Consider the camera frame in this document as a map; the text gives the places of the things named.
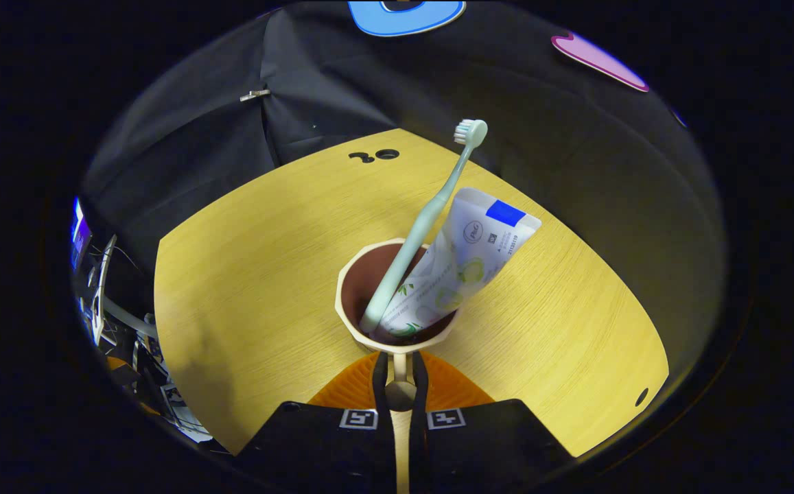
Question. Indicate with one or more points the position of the pale green toothbrush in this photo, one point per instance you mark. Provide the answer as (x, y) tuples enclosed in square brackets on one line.
[(431, 213)]

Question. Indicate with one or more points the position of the beige cup with brown inside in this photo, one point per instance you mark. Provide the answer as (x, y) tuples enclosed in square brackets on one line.
[(359, 281)]

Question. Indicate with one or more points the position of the white toothpaste tube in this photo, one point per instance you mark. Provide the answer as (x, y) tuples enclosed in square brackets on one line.
[(465, 254)]

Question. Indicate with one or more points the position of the small silver clip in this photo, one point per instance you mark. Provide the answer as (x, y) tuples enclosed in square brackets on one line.
[(254, 95)]

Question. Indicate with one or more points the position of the black backdrop cloth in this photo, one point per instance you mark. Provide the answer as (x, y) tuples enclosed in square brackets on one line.
[(369, 82)]

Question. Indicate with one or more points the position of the black desk grommet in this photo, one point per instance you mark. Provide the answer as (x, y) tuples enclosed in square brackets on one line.
[(641, 396)]

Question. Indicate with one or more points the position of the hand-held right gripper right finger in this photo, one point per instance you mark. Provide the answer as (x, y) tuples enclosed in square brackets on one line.
[(486, 453)]

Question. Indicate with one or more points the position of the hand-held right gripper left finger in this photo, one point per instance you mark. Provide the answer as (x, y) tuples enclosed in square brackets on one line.
[(321, 453)]

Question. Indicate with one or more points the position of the blue lit screen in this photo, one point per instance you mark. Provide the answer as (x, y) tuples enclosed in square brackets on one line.
[(78, 233)]

